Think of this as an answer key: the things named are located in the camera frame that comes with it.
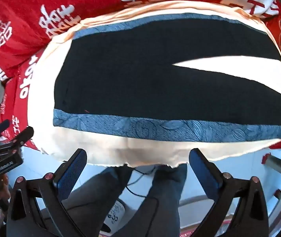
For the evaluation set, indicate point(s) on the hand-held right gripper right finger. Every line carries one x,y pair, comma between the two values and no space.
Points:
204,170

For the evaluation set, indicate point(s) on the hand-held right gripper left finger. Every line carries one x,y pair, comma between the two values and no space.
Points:
71,169

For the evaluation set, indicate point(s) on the black pants with blue stripes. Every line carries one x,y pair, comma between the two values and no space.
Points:
155,79

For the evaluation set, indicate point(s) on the cream cloth sheet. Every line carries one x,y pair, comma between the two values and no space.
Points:
93,150

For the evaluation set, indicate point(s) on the person's legs grey trousers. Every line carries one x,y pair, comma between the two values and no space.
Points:
98,192

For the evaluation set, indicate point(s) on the person's right leg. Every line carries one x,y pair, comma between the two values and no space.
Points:
165,197

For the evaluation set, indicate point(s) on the white printed slipper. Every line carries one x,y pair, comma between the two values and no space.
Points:
117,214

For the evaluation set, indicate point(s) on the red printed blanket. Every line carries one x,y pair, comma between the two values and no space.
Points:
81,2

